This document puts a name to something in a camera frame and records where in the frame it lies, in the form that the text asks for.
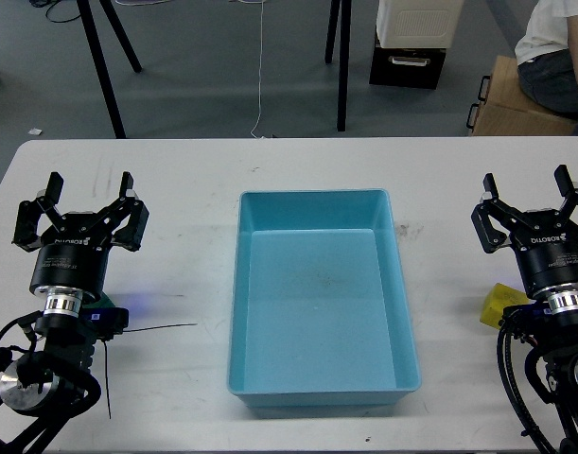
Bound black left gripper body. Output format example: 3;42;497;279
29;212;111;304

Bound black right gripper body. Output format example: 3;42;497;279
509;210;578;299

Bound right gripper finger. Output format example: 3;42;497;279
554;164;578;221
471;173;525;253

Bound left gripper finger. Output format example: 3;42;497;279
96;171;149;251
12;172;64;249

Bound green block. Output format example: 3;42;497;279
94;292;115;308

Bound yellow block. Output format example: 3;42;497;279
480;283;530;329

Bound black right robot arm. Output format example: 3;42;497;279
471;165;578;453

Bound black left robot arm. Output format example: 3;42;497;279
0;172;149;453

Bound light blue plastic box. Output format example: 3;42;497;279
228;189;422;408

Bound black zip tie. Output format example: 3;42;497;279
102;323;199;421

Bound seated person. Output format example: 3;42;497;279
515;0;578;136

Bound white appliance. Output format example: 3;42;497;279
376;0;464;49

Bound black tripod leg left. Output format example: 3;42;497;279
77;0;143;139

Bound black tripod leg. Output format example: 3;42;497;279
324;0;352;132
77;0;143;139

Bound black tripod leg right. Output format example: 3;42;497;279
324;0;352;132

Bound cardboard box with handles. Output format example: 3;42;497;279
466;56;576;136

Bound black box with handle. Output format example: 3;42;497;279
369;39;447;90

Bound white hanging cable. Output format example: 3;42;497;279
250;0;267;140

